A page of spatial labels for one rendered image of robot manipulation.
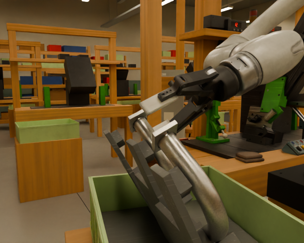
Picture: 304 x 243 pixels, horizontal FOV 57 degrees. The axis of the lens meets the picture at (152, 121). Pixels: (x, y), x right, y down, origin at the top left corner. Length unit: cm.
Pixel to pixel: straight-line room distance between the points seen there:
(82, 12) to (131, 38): 217
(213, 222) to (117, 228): 46
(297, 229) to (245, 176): 56
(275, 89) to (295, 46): 103
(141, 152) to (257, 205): 39
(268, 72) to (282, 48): 6
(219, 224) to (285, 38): 46
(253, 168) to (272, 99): 60
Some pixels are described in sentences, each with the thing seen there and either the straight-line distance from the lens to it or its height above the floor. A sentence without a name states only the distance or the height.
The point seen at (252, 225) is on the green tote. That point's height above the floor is 87.
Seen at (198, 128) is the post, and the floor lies 95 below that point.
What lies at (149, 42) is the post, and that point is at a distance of 158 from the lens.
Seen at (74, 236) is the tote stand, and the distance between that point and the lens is 94.
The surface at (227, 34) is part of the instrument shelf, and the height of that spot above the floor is 152.
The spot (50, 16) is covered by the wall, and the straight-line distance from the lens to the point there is 1144.
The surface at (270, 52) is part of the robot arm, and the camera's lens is 68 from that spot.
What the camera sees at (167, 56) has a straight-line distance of 933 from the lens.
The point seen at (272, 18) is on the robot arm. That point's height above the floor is 142.
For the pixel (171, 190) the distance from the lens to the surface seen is 36.
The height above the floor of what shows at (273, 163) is 89.
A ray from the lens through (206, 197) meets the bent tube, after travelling 39.
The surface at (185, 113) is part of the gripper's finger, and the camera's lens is 64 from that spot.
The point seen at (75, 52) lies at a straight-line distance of 822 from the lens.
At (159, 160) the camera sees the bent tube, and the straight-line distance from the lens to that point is 54.
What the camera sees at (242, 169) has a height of 90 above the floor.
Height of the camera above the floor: 125
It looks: 8 degrees down
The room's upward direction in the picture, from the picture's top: straight up
